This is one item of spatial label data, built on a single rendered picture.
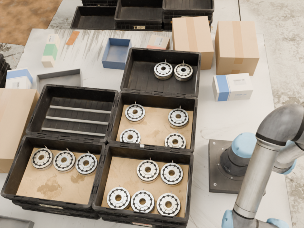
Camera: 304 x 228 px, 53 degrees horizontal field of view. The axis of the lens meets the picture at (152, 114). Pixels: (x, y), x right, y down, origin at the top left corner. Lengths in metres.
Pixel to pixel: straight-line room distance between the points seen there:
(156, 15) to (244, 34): 1.05
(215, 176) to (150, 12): 1.71
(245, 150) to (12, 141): 1.08
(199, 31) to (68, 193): 1.18
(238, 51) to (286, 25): 1.63
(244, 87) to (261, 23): 1.68
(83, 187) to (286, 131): 0.91
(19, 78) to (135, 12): 1.27
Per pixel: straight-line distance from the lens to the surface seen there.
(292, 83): 2.93
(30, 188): 1.54
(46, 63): 2.05
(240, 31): 1.96
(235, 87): 1.76
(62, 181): 1.50
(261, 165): 1.03
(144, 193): 1.37
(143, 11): 2.81
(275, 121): 1.00
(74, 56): 2.09
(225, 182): 1.53
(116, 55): 2.02
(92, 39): 2.16
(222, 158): 1.53
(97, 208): 1.31
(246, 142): 1.37
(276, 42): 3.22
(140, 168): 1.41
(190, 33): 1.90
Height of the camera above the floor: 2.17
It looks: 58 degrees down
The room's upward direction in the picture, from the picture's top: 5 degrees counter-clockwise
